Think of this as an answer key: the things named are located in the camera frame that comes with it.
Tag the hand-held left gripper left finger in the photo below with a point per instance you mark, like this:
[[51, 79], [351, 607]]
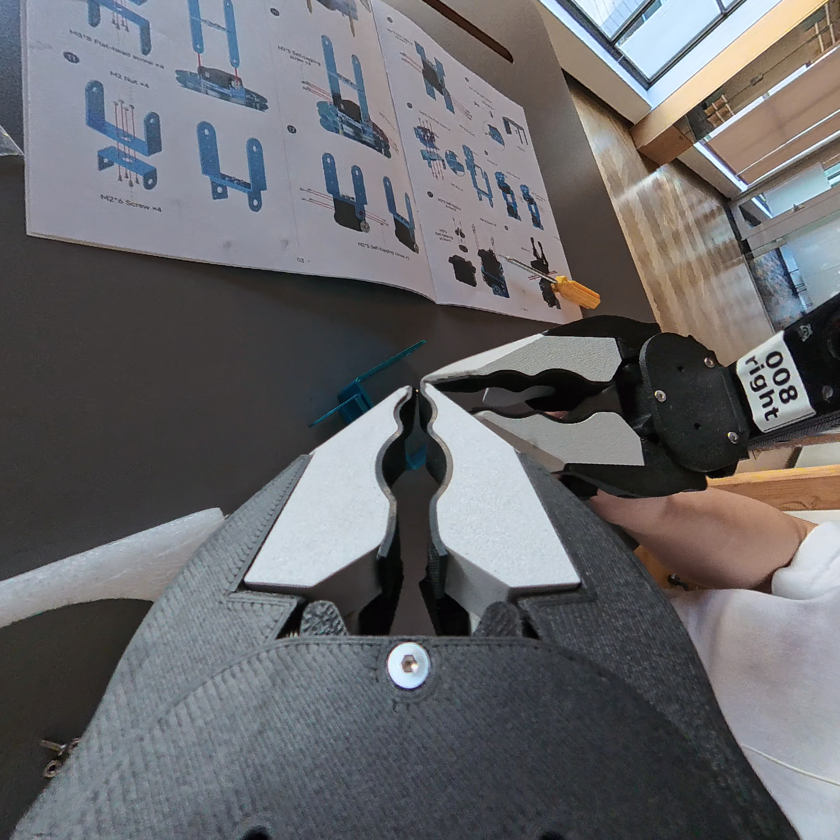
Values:
[[328, 512]]

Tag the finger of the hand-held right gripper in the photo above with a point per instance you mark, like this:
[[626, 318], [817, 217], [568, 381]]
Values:
[[558, 361], [590, 439]]

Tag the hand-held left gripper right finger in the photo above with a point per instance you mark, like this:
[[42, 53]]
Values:
[[505, 518]]

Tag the blue metal U bracket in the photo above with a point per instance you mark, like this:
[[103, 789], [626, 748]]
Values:
[[358, 394]]

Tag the person's right forearm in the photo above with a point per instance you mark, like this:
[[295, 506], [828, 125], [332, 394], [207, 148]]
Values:
[[709, 538]]

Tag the dark grey desk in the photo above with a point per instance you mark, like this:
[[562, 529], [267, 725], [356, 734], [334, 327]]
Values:
[[197, 361]]

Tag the white foam sheet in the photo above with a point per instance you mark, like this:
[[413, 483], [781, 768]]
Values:
[[98, 564]]

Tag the person's white shirt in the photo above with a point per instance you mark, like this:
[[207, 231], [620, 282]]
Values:
[[787, 656]]

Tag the white instruction booklet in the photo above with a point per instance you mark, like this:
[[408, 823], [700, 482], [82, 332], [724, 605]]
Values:
[[295, 223]]

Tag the beige roller blind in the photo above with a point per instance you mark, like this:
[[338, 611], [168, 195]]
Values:
[[774, 124]]

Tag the wooden column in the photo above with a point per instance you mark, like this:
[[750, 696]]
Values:
[[722, 85]]

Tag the large glass window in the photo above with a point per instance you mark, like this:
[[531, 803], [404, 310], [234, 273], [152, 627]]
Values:
[[656, 33]]

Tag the small silver cross wrench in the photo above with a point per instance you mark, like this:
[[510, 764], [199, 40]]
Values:
[[51, 766]]

